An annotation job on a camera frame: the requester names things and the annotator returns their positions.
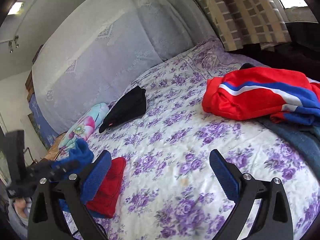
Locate beige checked curtain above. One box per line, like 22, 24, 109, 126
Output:
195, 0, 291, 51

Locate purple floral bedspread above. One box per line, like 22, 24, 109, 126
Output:
56, 37, 320, 240

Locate folded black garment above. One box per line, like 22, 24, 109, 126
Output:
99, 86, 148, 133

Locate ceiling light panel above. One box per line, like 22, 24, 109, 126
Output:
8, 2, 24, 15

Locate blue pants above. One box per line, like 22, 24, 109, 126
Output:
51, 139, 111, 205

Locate brown pillow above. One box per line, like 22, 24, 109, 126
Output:
41, 133, 66, 161

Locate red garment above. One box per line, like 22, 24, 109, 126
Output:
86, 157, 126, 218

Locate folded teal pink floral quilt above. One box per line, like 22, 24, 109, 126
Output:
59, 103, 109, 152

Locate red white blue jacket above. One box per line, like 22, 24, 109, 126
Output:
202, 67, 319, 126

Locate dark blue-grey garment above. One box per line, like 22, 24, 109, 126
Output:
257, 118, 320, 180

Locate lavender lace headboard cover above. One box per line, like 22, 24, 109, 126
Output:
32, 0, 215, 133

